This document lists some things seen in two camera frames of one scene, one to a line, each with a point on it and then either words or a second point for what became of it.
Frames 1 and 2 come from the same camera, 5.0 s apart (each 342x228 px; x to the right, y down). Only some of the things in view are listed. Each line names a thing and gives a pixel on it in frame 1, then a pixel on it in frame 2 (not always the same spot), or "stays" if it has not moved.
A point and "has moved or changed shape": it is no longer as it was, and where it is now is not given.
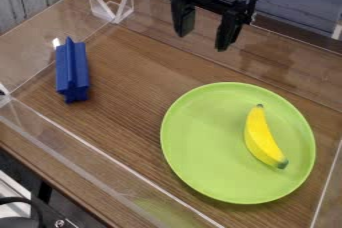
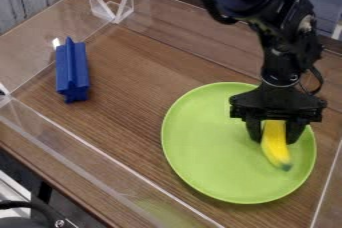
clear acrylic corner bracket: (110, 10) stays
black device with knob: (55, 211) stays
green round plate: (205, 149) stays
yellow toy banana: (259, 138) has moved or changed shape
